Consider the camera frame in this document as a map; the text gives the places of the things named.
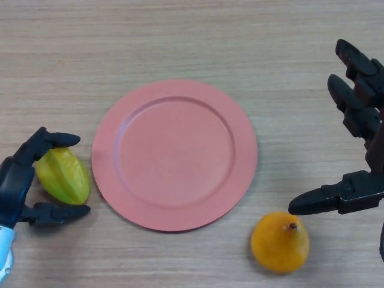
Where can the pink round plate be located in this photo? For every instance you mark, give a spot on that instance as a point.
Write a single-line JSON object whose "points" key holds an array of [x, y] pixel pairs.
{"points": [[174, 156]]}

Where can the yellow green starfruit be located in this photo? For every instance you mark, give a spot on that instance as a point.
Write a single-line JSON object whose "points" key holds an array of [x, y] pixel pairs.
{"points": [[64, 177]]}

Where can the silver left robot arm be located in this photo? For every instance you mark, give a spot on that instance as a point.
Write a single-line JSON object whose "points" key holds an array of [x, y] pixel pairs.
{"points": [[6, 249]]}

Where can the orange yellow pear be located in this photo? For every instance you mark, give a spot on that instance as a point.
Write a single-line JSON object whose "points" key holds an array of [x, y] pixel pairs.
{"points": [[280, 243]]}

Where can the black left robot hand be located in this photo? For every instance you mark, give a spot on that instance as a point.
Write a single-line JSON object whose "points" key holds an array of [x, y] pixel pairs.
{"points": [[13, 183]]}

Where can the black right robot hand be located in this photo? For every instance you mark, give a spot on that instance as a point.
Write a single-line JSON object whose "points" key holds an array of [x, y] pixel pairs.
{"points": [[364, 120]]}

